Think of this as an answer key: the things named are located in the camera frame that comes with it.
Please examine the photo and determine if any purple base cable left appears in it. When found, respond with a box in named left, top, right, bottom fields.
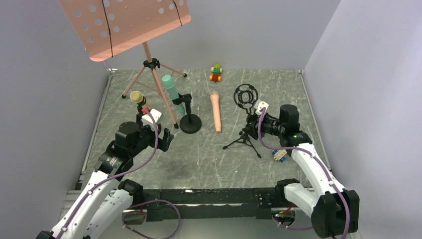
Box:
left=122, top=199, right=182, bottom=239

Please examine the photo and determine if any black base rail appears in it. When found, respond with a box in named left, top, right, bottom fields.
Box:
left=131, top=187, right=293, bottom=222

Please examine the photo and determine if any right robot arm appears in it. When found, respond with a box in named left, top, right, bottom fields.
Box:
left=245, top=102, right=360, bottom=239

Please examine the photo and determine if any pink music stand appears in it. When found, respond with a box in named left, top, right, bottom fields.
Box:
left=59, top=0, right=191, bottom=128

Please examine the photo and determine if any green red brick car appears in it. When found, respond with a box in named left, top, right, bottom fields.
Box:
left=209, top=63, right=222, bottom=82

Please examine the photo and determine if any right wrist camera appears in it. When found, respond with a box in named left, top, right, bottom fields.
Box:
left=254, top=100, right=269, bottom=116

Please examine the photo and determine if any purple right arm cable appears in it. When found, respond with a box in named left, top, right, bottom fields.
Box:
left=257, top=108, right=350, bottom=239

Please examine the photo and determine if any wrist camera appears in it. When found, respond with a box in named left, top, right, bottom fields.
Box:
left=254, top=100, right=269, bottom=116
left=142, top=108, right=162, bottom=127

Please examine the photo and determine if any green toy microphone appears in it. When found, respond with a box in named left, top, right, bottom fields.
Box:
left=161, top=75, right=185, bottom=116

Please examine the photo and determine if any yellow toy microphone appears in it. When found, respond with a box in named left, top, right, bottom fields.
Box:
left=129, top=91, right=151, bottom=108

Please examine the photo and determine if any black mic stand with clip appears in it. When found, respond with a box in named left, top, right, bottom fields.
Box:
left=172, top=93, right=202, bottom=134

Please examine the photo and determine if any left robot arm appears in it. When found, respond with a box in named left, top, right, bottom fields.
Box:
left=37, top=121, right=174, bottom=239

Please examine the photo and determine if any beige blue brick car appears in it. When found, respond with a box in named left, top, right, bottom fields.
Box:
left=272, top=150, right=287, bottom=162

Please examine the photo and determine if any black shock-mount boom stand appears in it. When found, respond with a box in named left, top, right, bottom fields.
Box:
left=223, top=84, right=261, bottom=158

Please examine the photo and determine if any pink toy microphone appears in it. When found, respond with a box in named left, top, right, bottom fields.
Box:
left=210, top=91, right=221, bottom=133

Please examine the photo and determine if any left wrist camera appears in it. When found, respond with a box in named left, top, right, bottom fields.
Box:
left=142, top=108, right=162, bottom=127

